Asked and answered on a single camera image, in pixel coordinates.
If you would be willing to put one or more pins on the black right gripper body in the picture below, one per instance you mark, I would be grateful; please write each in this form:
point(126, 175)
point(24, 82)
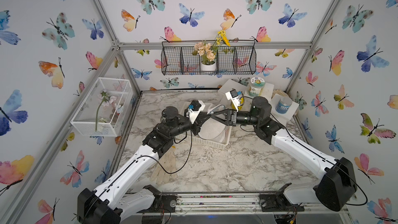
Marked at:
point(234, 118)

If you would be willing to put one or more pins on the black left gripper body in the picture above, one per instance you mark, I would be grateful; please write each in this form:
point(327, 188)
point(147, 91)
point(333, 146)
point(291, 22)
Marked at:
point(194, 127)

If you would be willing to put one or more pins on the white mesh laundry bag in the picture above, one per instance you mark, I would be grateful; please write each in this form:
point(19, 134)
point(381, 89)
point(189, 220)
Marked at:
point(212, 130)

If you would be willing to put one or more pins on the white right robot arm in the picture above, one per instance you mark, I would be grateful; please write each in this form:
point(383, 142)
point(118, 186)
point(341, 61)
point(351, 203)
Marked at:
point(336, 179)

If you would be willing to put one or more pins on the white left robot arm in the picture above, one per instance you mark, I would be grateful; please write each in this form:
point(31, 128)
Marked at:
point(107, 203)

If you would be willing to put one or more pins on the yellow plastic bottle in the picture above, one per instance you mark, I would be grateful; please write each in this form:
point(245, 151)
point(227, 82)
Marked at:
point(238, 102)

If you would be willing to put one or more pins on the white perforated plastic basket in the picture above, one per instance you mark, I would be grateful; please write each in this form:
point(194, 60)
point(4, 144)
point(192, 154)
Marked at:
point(198, 140)

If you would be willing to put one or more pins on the green lidded glass jar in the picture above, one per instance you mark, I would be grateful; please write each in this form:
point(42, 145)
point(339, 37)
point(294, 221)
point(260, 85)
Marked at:
point(255, 86)

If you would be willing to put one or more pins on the beige work glove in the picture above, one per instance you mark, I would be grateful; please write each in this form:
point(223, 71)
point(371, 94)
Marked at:
point(167, 164)

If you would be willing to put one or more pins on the blue granule jar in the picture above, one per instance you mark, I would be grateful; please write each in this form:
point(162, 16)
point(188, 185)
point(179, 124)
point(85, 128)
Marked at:
point(283, 105)

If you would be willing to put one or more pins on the white pot with flowers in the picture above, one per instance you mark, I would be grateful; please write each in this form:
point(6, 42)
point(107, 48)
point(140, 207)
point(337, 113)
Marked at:
point(208, 51)

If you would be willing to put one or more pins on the pink artificial rose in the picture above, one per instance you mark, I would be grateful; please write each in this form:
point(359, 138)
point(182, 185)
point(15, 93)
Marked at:
point(105, 101)

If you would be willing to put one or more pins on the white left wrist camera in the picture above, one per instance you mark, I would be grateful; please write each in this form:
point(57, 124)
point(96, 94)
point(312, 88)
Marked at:
point(193, 110)

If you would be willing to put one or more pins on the black wire wall basket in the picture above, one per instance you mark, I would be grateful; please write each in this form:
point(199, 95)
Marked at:
point(236, 57)

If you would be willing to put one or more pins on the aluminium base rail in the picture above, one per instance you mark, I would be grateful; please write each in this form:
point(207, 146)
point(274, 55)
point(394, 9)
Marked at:
point(266, 202)

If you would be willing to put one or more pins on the white wire wall basket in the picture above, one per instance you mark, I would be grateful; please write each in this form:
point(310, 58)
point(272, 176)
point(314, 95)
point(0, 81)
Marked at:
point(102, 111)

